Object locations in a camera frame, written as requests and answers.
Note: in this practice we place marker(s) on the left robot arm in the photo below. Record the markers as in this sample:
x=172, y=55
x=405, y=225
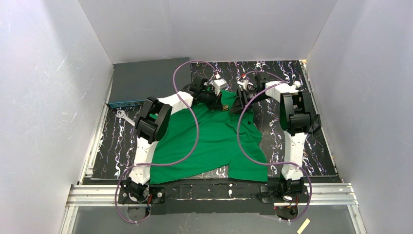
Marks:
x=152, y=123

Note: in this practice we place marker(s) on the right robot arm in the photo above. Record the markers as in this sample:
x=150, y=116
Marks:
x=297, y=117

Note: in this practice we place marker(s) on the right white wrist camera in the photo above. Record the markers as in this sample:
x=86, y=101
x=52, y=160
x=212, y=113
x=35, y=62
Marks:
x=244, y=83

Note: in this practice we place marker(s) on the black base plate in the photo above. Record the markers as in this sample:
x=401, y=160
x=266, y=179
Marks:
x=213, y=196

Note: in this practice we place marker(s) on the yellow tape strip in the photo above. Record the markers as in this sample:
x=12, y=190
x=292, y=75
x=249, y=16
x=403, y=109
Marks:
x=303, y=226

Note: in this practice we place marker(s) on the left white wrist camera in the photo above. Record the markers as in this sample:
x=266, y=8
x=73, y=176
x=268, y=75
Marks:
x=218, y=84

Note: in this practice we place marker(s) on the orange white toy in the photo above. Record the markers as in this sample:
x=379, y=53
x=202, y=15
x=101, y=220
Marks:
x=296, y=85

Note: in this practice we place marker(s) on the silver wrench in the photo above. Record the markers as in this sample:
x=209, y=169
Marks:
x=123, y=115

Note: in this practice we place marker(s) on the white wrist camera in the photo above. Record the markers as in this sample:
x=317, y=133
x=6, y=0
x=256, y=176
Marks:
x=218, y=84
x=244, y=83

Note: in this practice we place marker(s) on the green polo shirt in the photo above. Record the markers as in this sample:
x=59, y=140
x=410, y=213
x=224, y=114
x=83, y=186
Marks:
x=224, y=139

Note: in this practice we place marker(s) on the grey network switch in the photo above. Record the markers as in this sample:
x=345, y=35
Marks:
x=133, y=82

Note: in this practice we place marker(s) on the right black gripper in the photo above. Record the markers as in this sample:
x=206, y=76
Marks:
x=240, y=101

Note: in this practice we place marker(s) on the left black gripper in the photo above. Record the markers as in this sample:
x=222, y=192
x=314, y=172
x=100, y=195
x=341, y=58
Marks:
x=213, y=101

